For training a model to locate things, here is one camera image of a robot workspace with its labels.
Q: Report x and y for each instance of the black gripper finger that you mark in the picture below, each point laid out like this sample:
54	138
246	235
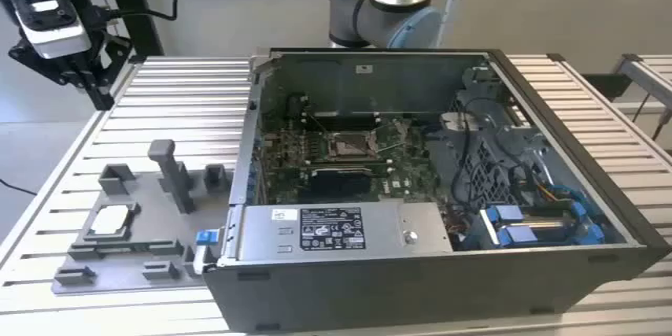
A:
120	52
28	56

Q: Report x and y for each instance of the silver CPU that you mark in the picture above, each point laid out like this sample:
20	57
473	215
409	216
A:
109	220

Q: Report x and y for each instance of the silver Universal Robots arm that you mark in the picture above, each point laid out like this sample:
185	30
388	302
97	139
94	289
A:
380	21

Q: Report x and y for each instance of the CPU socket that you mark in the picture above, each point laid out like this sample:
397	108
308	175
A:
352	145

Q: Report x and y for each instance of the grey parts rack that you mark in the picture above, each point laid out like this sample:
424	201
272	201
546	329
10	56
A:
146	210

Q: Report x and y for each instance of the black RAM slots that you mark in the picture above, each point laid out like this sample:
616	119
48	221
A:
344	119

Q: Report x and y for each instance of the blue case latch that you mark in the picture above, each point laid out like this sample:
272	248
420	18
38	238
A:
204	238

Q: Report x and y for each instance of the silver power supply unit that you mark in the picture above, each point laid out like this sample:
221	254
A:
257	233

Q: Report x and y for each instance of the metal locking lever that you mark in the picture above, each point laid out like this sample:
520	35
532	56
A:
390	146

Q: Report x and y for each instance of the green motherboard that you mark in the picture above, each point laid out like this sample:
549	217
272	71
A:
409	163

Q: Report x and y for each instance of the grey perforated disk bay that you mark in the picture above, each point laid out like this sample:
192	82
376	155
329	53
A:
488	178

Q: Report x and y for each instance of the black open PC case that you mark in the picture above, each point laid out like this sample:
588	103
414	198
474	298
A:
420	292

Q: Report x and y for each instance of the hard disk in blue carrier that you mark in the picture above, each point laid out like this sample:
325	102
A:
517	234
506	213

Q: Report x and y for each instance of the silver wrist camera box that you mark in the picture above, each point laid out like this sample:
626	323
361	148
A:
60	43

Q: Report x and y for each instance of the black stand post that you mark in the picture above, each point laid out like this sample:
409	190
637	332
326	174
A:
141	9

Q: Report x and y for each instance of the metal frame side table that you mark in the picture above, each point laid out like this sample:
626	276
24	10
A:
642	72

